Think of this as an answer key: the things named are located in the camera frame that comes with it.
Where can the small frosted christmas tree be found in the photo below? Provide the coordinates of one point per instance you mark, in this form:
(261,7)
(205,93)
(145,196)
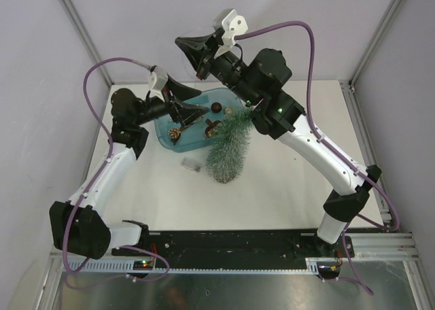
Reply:
(226,158)

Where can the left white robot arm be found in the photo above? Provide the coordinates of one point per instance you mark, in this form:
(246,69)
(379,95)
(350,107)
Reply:
(77,224)

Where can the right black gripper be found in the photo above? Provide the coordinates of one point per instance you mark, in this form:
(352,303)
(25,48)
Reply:
(201,52)

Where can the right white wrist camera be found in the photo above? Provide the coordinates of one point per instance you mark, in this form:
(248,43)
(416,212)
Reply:
(232,24)

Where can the clear battery box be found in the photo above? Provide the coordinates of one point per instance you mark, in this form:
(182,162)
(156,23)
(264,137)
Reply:
(191,164)

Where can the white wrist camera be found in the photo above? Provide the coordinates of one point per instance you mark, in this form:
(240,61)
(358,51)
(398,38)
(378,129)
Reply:
(157,80)
(232,24)

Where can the pine cone ornament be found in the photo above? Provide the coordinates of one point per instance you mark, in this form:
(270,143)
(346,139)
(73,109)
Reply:
(174,133)

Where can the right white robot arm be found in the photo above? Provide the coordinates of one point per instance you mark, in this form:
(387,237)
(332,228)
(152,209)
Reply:
(282,117)

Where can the teal plastic container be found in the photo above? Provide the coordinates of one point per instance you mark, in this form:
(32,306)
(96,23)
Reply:
(194,136)

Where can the brown ribbon ornament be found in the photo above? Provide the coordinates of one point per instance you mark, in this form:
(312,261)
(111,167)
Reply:
(211,126)

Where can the dark brown bauble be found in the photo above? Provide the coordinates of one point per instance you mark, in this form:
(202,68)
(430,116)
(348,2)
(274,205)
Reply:
(216,107)

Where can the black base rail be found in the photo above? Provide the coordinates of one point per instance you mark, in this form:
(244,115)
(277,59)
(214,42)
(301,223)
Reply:
(241,250)

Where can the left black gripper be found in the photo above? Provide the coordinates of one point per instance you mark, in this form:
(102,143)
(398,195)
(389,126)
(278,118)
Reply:
(181,112)

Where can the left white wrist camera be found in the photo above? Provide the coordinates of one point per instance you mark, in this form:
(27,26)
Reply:
(157,80)

